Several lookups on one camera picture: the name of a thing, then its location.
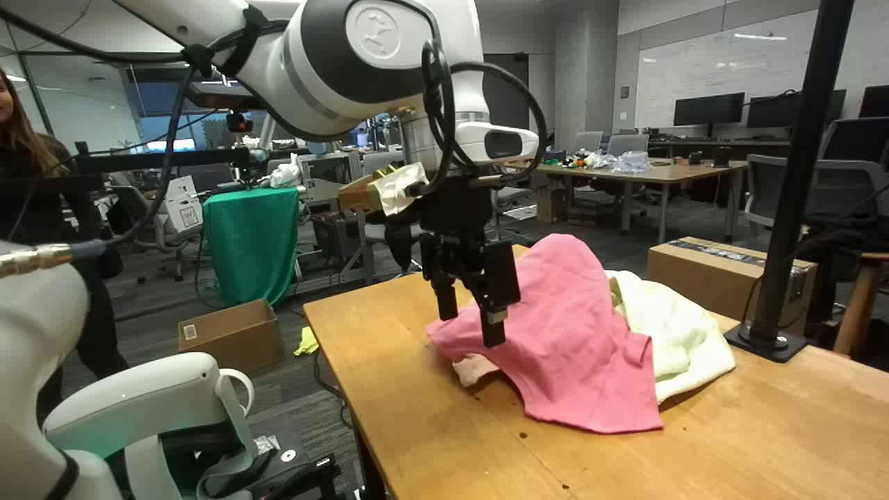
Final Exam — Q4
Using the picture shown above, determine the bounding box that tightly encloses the white panel with print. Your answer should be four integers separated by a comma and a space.
164, 176, 206, 237

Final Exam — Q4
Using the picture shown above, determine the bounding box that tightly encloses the black metal rail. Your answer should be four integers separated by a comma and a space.
74, 147, 254, 178

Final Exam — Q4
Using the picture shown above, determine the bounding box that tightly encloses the black stereo camera bar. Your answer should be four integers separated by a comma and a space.
185, 82, 282, 115

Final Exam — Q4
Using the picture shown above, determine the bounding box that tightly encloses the person in dark clothes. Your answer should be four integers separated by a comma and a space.
0, 67, 129, 374

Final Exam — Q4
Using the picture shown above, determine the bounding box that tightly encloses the hot pink cloth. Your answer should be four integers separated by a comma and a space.
425, 230, 668, 437

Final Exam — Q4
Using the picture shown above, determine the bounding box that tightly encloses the cardboard box with black tape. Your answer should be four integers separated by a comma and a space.
645, 235, 820, 329

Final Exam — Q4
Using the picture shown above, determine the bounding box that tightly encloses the white wall board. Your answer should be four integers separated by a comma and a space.
633, 10, 820, 133

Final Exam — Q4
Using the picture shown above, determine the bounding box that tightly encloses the small open cardboard box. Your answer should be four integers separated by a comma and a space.
176, 297, 290, 378

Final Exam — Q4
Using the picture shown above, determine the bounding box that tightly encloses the wooden stool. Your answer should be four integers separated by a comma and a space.
832, 251, 889, 360

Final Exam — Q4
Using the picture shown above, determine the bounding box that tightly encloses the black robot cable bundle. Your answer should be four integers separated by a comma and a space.
0, 0, 551, 282

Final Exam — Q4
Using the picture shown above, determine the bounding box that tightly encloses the black camera stand pole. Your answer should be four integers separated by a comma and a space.
722, 0, 860, 365

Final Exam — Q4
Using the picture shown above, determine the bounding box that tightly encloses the grey office chair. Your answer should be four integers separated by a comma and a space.
745, 117, 889, 254

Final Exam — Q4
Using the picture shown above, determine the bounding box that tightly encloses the green fabric cover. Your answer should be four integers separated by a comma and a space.
200, 186, 304, 311

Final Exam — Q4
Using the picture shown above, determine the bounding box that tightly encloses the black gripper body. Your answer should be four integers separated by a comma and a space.
413, 172, 496, 274

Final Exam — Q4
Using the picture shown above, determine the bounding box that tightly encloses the black computer monitor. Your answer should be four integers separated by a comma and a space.
860, 83, 889, 121
672, 92, 749, 129
745, 90, 849, 133

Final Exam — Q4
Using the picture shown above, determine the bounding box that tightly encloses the pale green cloth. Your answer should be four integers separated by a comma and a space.
606, 271, 740, 405

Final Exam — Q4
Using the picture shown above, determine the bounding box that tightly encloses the long wooden desk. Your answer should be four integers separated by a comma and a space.
535, 158, 751, 246

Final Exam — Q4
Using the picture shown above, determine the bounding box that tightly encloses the yellow glove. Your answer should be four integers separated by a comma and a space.
293, 325, 322, 362

